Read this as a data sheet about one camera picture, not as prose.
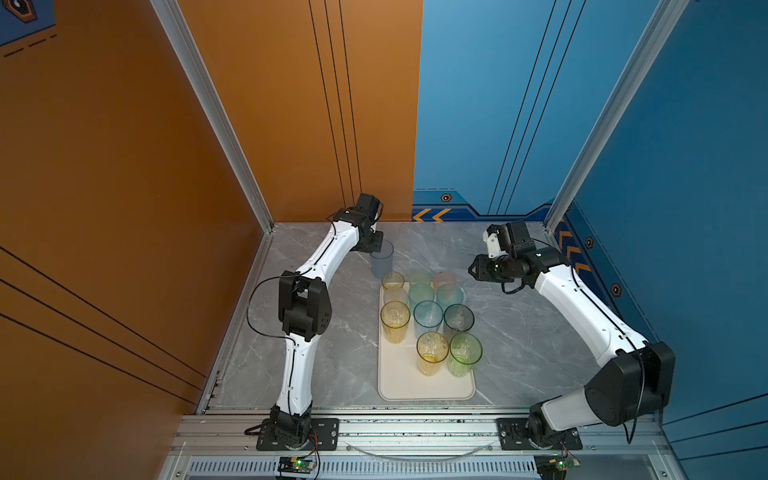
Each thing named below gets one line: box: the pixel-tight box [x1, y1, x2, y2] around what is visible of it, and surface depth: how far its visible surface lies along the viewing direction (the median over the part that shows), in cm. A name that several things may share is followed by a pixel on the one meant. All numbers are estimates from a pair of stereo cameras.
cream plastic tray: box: [378, 282, 476, 402], surface depth 83 cm
